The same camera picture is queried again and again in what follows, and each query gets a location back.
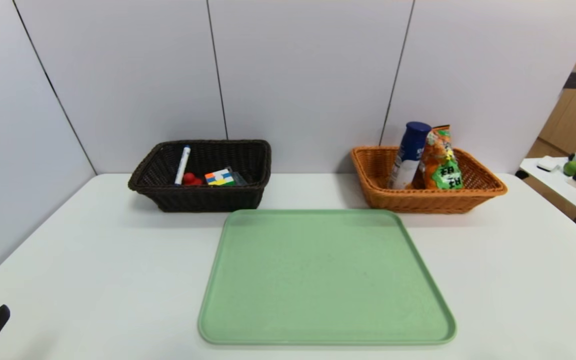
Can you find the dark brown wicker basket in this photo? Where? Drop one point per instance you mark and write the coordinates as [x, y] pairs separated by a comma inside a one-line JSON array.
[[203, 200]]

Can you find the orange wicker basket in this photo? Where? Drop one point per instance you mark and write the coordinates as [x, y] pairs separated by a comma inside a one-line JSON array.
[[418, 202]]

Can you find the white blue marker pen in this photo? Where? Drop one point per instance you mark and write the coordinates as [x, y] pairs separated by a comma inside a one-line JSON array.
[[183, 162]]

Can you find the grey clear compass case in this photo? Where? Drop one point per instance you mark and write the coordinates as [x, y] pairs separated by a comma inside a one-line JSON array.
[[239, 177]]

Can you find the small white flat box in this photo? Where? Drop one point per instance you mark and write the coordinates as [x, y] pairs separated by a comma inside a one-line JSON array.
[[548, 164]]

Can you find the white side table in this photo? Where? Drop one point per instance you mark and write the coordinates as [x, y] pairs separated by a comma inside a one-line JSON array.
[[558, 189]]

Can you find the multicolour puzzle cube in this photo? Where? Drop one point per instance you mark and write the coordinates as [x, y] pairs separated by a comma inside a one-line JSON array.
[[219, 178]]

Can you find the light green plastic tray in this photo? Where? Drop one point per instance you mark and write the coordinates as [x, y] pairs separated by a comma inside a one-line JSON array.
[[328, 280]]

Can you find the blue capped white bottle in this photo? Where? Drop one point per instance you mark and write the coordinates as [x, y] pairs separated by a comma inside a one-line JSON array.
[[410, 150]]

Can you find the orange green snack bag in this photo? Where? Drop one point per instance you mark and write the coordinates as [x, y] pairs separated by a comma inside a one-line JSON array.
[[440, 165]]

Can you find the green round fruit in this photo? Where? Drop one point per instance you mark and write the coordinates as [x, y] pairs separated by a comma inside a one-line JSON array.
[[571, 168]]

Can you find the red rubber duck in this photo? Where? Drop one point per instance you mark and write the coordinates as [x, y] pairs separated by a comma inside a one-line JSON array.
[[191, 179]]

